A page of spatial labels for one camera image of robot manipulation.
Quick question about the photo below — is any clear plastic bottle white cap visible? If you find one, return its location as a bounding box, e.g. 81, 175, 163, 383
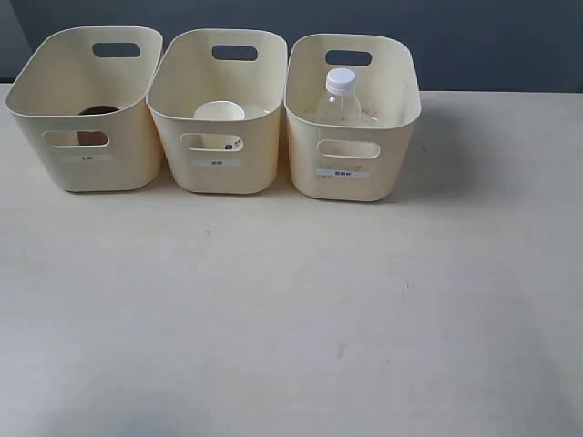
315, 67, 362, 127

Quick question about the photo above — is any white paper cup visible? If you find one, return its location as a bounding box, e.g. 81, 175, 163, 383
192, 100, 247, 151

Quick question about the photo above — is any brown wooden cup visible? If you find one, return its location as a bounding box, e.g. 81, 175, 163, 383
77, 105, 118, 147

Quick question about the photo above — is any cream right storage bin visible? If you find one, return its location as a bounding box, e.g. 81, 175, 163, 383
284, 34, 421, 201

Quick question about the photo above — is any cream storage bin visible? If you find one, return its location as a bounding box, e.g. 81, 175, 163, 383
284, 34, 421, 201
146, 28, 288, 195
5, 26, 163, 192

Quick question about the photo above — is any cream middle storage bin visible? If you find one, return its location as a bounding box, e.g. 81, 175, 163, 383
146, 28, 288, 195

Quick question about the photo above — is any cream left storage bin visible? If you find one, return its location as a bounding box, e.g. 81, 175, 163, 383
5, 26, 163, 192

